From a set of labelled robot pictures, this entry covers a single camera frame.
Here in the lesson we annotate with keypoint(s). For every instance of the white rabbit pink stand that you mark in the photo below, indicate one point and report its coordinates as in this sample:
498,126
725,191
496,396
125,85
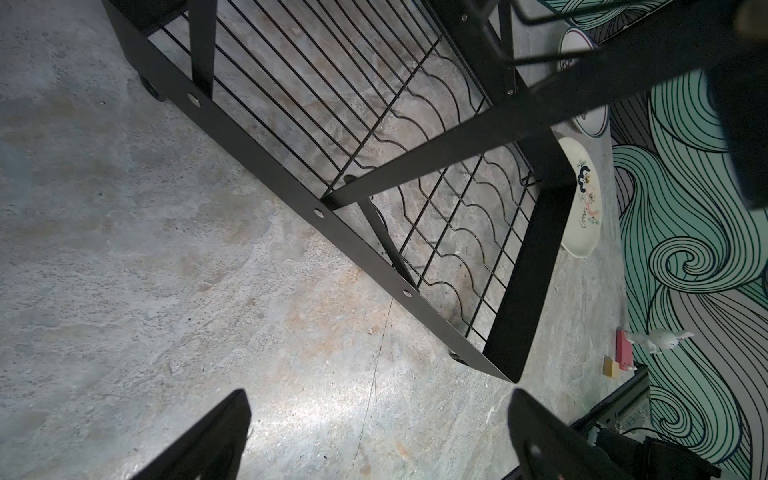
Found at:
654,342

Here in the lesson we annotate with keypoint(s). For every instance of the black wire dish rack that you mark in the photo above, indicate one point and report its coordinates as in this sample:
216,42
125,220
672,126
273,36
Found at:
171,46

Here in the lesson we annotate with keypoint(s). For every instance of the cream cartoon plate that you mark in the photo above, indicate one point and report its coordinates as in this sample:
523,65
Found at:
583,229

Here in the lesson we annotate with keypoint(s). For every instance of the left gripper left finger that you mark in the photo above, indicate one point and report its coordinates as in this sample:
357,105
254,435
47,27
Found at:
210,449

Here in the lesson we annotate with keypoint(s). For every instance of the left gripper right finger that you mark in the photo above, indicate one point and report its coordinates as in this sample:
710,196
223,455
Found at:
548,449

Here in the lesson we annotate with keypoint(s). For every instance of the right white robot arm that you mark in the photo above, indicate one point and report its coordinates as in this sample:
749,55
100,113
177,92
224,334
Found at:
652,458

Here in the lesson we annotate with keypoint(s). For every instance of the red patterned white plate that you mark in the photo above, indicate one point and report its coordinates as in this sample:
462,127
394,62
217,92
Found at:
592,123

